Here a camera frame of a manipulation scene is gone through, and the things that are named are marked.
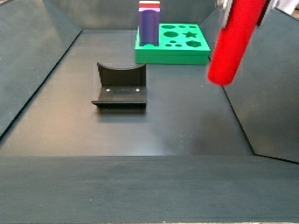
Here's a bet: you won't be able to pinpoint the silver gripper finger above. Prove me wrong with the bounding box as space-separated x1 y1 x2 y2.
216 0 233 28
256 0 280 27

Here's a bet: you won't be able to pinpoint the red cylinder peg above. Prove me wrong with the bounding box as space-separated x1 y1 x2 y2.
208 0 267 86

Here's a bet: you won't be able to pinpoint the green shape sorter board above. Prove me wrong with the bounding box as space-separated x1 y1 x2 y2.
135 24 211 65

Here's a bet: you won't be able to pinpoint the purple striped block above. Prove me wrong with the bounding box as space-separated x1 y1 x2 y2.
137 0 160 46

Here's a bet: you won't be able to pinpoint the black curved cradle stand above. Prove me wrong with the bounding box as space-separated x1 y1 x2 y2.
91 63 147 107

